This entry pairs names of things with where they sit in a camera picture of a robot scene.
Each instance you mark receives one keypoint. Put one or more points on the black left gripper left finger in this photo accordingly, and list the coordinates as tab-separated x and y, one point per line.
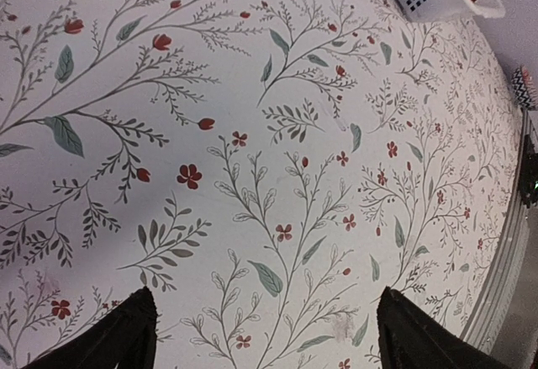
124	338

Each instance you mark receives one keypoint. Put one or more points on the pink object at right edge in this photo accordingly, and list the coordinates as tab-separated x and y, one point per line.
524	88

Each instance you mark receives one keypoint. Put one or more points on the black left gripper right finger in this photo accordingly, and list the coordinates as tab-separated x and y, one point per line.
410	338

